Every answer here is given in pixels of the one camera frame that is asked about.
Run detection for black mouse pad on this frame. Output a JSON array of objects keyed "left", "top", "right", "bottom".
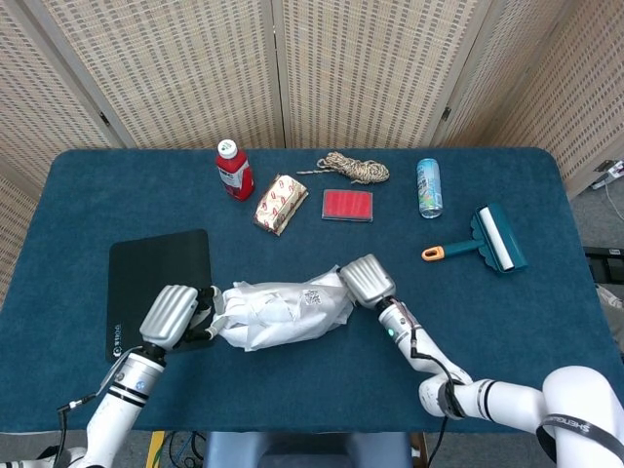
[{"left": 105, "top": 228, "right": 217, "bottom": 365}]

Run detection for black equipment frame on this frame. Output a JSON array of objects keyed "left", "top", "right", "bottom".
[{"left": 583, "top": 246, "right": 624, "bottom": 284}]

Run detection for red-printed tissue pack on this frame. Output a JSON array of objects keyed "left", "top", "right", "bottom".
[{"left": 252, "top": 173, "right": 310, "bottom": 238}]

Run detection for blue drink can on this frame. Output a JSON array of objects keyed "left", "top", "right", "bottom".
[{"left": 415, "top": 157, "right": 444, "bottom": 219}]

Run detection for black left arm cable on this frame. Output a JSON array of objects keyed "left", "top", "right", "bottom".
[{"left": 53, "top": 392, "right": 98, "bottom": 467}]

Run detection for beige rope coil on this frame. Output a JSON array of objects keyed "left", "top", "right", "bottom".
[{"left": 295, "top": 150, "right": 391, "bottom": 186}]

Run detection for white power strip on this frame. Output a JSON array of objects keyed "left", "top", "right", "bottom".
[{"left": 593, "top": 159, "right": 624, "bottom": 190}]

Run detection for white power cable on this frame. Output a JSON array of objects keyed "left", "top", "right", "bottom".
[{"left": 604, "top": 178, "right": 624, "bottom": 221}]

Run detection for red ink pad case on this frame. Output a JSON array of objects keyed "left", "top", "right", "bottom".
[{"left": 321, "top": 188, "right": 374, "bottom": 223}]

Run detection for woven folding screen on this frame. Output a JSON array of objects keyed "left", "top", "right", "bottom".
[{"left": 0, "top": 0, "right": 624, "bottom": 303}]

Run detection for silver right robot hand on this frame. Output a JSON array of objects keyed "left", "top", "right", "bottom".
[{"left": 338, "top": 253, "right": 397, "bottom": 309}]

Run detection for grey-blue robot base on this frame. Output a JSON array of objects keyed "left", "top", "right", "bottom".
[{"left": 202, "top": 431, "right": 415, "bottom": 468}]

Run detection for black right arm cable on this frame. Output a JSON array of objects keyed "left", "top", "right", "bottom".
[{"left": 408, "top": 322, "right": 467, "bottom": 468}]

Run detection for white plastic bag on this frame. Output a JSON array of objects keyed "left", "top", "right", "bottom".
[{"left": 212, "top": 262, "right": 355, "bottom": 353}]

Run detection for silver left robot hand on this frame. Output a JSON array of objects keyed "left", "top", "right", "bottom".
[{"left": 138, "top": 284, "right": 224, "bottom": 353}]

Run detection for blue felt table cover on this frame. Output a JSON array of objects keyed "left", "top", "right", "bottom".
[{"left": 0, "top": 147, "right": 624, "bottom": 435}]

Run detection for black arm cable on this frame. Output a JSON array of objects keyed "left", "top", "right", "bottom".
[
  {"left": 53, "top": 392, "right": 98, "bottom": 467},
  {"left": 408, "top": 322, "right": 467, "bottom": 468}
]

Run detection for tangled floor cables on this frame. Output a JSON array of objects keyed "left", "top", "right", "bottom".
[{"left": 163, "top": 431, "right": 209, "bottom": 468}]

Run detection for yellow floor strip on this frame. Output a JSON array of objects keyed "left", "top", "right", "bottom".
[{"left": 145, "top": 430, "right": 167, "bottom": 468}]

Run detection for red bottle white cap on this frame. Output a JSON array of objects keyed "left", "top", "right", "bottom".
[{"left": 214, "top": 139, "right": 255, "bottom": 202}]

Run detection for teal lint roller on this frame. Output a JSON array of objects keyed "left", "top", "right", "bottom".
[{"left": 420, "top": 202, "right": 529, "bottom": 274}]

